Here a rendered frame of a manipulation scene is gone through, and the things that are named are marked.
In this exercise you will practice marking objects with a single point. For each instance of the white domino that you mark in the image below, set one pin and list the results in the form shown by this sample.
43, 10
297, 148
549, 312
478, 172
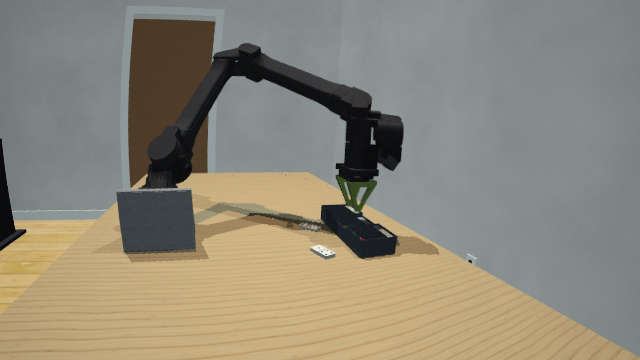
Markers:
322, 251
310, 227

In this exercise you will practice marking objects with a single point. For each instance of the dark blue rack of labelled bins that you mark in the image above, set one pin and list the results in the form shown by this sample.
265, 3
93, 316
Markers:
334, 216

